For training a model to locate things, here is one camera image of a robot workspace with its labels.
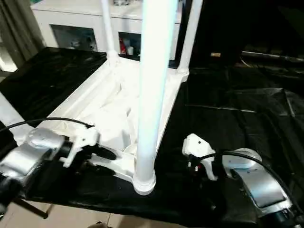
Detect white plastic table top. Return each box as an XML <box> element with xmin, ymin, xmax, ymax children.
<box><xmin>13</xmin><ymin>53</ymin><xmax>191</xmax><ymax>196</ymax></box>

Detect white plastic table leg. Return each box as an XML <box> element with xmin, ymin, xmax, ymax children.
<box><xmin>132</xmin><ymin>0</ymin><xmax>179</xmax><ymax>196</ymax></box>
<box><xmin>0</xmin><ymin>91</ymin><xmax>26</xmax><ymax>146</ymax></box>
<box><xmin>100</xmin><ymin>0</ymin><xmax>120</xmax><ymax>67</ymax></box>
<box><xmin>177</xmin><ymin>0</ymin><xmax>204</xmax><ymax>75</ymax></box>

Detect dark shoe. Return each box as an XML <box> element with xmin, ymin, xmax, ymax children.
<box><xmin>89</xmin><ymin>220</ymin><xmax>108</xmax><ymax>228</ymax></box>

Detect black work mat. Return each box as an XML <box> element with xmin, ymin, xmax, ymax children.
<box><xmin>0</xmin><ymin>46</ymin><xmax>304</xmax><ymax>225</ymax></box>

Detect red white bottle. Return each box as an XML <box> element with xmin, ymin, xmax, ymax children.
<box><xmin>119</xmin><ymin>37</ymin><xmax>127</xmax><ymax>55</ymax></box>

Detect white glass door cabinet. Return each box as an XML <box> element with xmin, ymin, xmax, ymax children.
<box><xmin>30</xmin><ymin>0</ymin><xmax>189</xmax><ymax>58</ymax></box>

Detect grey curtain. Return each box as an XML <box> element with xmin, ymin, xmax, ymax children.
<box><xmin>0</xmin><ymin>0</ymin><xmax>48</xmax><ymax>72</ymax></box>

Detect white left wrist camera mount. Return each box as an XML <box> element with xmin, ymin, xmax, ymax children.
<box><xmin>58</xmin><ymin>127</ymin><xmax>101</xmax><ymax>167</ymax></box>

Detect black left wrist camera cable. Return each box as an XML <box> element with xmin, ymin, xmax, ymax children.
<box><xmin>0</xmin><ymin>117</ymin><xmax>96</xmax><ymax>134</ymax></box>

